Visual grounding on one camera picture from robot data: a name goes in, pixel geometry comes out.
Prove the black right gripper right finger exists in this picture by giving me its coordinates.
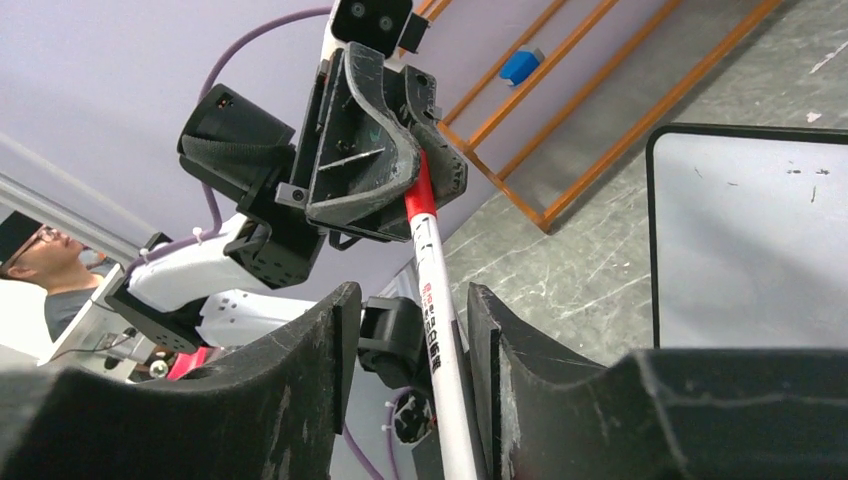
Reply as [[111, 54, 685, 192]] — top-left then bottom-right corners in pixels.
[[467, 284, 847, 479]]

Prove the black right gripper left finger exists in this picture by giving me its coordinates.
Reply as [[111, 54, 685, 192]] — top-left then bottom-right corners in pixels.
[[1, 282, 362, 479]]

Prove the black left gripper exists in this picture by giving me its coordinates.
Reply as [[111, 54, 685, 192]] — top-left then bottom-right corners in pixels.
[[281, 42, 468, 242]]

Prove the red marker cap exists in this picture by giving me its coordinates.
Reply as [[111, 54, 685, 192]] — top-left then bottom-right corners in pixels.
[[404, 150, 437, 223]]

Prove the white marker pen body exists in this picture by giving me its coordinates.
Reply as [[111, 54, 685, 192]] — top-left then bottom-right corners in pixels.
[[410, 212, 486, 479]]

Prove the black framed whiteboard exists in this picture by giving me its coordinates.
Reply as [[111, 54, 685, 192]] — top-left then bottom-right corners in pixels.
[[645, 123, 847, 349]]

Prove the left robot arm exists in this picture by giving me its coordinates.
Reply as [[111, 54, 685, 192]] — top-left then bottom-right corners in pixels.
[[107, 42, 468, 397]]

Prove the blue eraser on rack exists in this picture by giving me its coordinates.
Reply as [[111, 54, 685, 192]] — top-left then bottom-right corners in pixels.
[[498, 47, 545, 87]]

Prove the orange wooden tiered rack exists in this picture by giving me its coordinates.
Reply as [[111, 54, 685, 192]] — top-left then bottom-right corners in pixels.
[[408, 1, 780, 232]]

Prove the person with glasses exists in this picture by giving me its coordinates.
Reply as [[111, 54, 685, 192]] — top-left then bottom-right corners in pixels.
[[1, 207, 116, 359]]

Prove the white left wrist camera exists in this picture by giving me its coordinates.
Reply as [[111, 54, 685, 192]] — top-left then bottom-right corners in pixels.
[[320, 0, 431, 73]]

